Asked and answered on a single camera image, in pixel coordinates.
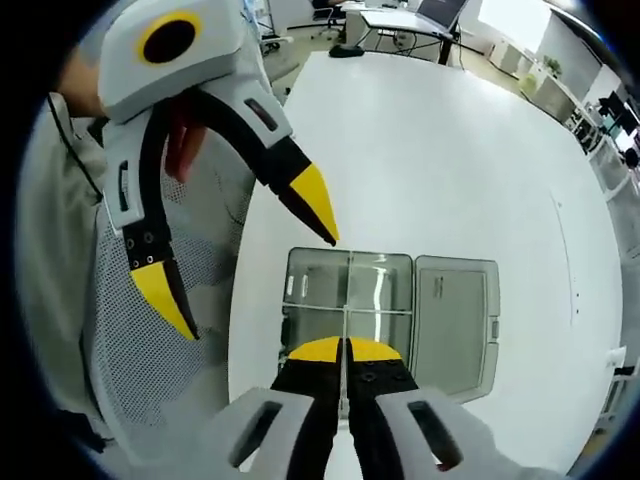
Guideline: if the grey mesh chair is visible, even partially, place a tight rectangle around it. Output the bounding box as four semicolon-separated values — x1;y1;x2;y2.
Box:
82;144;256;451

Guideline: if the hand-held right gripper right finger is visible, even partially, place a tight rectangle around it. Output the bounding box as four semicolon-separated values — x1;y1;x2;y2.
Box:
346;337;522;480

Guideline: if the laptop on stand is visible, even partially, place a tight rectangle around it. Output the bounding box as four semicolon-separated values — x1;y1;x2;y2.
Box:
417;0;469;34

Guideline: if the clear guide fixture box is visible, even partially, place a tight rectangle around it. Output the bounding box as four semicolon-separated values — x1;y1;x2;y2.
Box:
279;247;501;406

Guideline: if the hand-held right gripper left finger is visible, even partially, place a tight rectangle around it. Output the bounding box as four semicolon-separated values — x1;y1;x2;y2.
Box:
164;335;347;480

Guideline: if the person's left hand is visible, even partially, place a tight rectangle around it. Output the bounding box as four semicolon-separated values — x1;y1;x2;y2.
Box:
163;97;208;185

